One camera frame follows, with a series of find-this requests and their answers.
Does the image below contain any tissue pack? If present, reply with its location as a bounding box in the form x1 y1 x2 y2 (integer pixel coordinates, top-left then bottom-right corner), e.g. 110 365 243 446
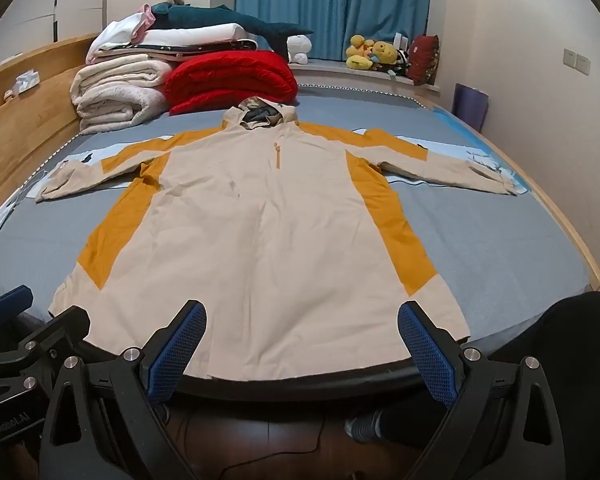
14 71 42 92

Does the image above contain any wall switch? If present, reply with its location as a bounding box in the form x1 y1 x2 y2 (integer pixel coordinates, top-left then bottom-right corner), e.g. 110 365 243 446
562 49 592 73

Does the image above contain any person's leg in black trousers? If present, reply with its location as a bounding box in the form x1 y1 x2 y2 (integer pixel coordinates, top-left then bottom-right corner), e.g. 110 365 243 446
380 290 600 446

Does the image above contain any pink cloth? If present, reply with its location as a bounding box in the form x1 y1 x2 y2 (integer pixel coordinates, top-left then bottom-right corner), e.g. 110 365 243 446
132 4 157 43

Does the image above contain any white wardrobe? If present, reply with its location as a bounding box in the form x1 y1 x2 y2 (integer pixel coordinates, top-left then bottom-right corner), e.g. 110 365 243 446
0 0 112 68

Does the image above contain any white plush toy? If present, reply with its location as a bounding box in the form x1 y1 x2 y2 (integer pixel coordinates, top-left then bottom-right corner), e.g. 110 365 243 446
286 34 314 65

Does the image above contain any wooden headboard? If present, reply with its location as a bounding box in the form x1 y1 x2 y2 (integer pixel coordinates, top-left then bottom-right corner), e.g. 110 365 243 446
0 32 106 221

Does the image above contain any white folded quilt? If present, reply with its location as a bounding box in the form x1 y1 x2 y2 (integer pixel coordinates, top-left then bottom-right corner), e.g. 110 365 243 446
142 23 258 58

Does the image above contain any black floor cable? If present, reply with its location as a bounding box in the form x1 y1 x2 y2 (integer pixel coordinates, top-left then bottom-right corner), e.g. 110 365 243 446
220 410 331 476

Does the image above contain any person's grey sock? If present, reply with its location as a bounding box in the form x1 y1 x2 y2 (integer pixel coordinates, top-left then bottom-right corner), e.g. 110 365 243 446
345 407 384 444

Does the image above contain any dark red cushion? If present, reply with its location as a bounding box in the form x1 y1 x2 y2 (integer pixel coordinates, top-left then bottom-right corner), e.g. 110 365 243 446
409 34 441 86

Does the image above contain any teal shark plush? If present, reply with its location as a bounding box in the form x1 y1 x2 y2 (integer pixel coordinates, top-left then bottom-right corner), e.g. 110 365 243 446
150 1 315 53

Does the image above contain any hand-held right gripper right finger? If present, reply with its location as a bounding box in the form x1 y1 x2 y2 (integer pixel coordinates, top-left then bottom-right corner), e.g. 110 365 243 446
397 301 563 480

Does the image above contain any cream fleece blanket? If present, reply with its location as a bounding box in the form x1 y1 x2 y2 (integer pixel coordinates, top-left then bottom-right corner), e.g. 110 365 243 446
70 55 173 135

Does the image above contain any blue curtain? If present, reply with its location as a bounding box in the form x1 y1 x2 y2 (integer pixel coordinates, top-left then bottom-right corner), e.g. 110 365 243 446
235 0 431 61

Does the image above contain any window sill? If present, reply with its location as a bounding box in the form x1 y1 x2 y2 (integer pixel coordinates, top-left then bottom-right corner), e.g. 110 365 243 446
287 57 441 106

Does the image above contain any bed with grey printed sheet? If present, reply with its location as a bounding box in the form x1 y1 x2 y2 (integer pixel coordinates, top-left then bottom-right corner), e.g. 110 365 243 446
0 82 600 401

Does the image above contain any yellow plush toy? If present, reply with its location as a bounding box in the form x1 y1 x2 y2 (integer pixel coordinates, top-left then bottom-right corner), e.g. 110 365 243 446
371 40 399 68
345 35 381 71

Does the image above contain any red quilt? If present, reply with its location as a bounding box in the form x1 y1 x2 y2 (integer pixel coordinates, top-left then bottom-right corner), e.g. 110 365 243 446
162 50 299 117

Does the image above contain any beige and orange hooded jacket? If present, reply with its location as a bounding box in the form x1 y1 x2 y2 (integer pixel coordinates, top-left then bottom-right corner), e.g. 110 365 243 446
34 96 521 381

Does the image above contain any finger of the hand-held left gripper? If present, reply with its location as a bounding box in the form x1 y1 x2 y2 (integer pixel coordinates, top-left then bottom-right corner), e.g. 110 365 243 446
0 284 34 333
10 304 92 396

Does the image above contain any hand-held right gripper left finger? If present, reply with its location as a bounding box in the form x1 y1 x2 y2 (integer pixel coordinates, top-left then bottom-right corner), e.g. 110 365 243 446
39 300 208 480

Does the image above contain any white folded garment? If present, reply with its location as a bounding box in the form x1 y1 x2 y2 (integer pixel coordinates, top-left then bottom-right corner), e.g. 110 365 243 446
86 19 151 63

